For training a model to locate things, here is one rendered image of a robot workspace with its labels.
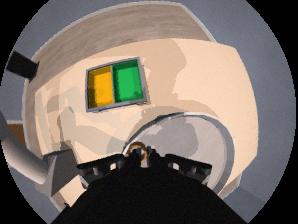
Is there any bronze bushing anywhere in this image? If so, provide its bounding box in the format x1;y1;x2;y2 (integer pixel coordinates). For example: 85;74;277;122
126;141;147;163

